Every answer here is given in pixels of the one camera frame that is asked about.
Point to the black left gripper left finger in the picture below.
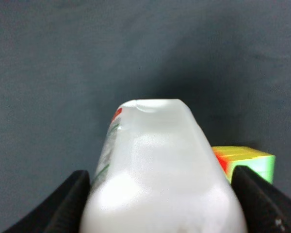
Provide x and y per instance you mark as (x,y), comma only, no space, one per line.
(61,211)

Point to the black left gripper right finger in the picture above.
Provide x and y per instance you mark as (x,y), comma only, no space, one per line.
(266,209)

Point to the white milk bottle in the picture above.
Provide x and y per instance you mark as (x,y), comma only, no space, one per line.
(158,174)

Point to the colourful puzzle cube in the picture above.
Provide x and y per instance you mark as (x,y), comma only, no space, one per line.
(231,156)

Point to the black table cloth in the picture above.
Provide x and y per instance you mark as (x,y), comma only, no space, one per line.
(66,65)

